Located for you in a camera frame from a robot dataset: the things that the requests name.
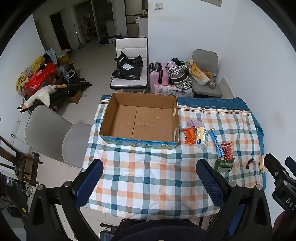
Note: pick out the red plastic bag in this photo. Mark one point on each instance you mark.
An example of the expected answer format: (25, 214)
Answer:
(39, 77)

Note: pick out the patterned tote bag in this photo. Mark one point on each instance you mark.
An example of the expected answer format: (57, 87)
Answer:
(178, 70)

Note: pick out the green snack packet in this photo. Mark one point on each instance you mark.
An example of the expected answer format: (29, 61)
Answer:
(223, 165)

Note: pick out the dark wooden chair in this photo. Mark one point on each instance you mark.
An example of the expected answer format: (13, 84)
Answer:
(23, 162)

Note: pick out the yellow box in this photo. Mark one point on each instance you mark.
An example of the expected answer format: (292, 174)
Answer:
(63, 59)

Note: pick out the white goose plush toy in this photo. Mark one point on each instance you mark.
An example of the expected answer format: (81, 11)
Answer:
(44, 93)

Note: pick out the orange snack packet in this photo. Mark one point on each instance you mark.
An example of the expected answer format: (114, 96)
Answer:
(189, 136)

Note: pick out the grey upholstered chair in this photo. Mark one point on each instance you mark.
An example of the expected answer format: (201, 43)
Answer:
(204, 56)

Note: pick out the light blue cloth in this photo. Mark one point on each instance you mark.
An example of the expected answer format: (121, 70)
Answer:
(51, 54)

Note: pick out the white padded chair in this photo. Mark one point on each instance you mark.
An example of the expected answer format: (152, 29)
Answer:
(131, 45)

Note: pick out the black plastic bag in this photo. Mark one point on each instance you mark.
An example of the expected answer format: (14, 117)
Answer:
(127, 73)

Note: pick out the white cabinet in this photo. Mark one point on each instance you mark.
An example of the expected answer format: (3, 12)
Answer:
(143, 26)

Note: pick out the pink floral pillow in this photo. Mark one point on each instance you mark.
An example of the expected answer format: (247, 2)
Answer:
(171, 91)

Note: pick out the long blue snack packet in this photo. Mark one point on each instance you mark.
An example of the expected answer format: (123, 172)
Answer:
(216, 143)

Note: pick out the beige flat board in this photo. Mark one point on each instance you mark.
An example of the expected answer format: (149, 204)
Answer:
(227, 89)

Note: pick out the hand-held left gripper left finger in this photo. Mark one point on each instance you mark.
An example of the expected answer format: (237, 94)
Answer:
(90, 180)

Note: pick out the white wall switch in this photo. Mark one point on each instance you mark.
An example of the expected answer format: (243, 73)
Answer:
(158, 6)

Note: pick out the black equipment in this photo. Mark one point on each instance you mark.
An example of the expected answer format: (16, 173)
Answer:
(11, 197)

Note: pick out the light grey shell chair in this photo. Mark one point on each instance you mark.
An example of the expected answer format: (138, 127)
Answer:
(46, 132)

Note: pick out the white and yellow paper package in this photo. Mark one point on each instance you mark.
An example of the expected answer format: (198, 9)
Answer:
(198, 74)

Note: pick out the black backpack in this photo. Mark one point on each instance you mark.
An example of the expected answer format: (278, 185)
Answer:
(104, 39)

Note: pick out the black folded stroller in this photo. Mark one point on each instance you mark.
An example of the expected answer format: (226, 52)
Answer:
(74, 87)

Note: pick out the purple cloth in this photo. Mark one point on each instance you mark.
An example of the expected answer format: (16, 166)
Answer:
(195, 123)

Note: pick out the tape roll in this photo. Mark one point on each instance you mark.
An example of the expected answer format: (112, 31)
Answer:
(211, 84)

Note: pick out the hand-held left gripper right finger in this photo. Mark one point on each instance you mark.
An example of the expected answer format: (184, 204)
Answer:
(210, 183)

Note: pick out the white plastic strip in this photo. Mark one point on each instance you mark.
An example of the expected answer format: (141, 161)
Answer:
(15, 129)

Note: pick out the yellow white carton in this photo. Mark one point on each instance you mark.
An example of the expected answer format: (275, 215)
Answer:
(201, 138)

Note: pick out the red snack packet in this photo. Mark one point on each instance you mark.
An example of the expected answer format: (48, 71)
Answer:
(227, 151)

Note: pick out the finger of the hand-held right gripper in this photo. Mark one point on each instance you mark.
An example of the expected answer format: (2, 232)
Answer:
(291, 164)
(275, 168)

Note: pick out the pink suitcase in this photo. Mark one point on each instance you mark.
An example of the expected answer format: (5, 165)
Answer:
(161, 77)

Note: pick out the striped grey bag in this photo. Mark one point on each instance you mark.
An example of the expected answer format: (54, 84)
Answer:
(182, 82)

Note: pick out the plaid blanket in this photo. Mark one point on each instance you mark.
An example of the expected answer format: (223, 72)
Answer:
(150, 176)

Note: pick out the small black clip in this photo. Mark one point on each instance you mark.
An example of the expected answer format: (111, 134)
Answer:
(249, 164)

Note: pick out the small beige cloth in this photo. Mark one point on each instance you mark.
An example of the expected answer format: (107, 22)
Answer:
(262, 164)

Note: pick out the small brown cardboard box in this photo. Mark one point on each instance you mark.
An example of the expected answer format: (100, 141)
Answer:
(75, 97)

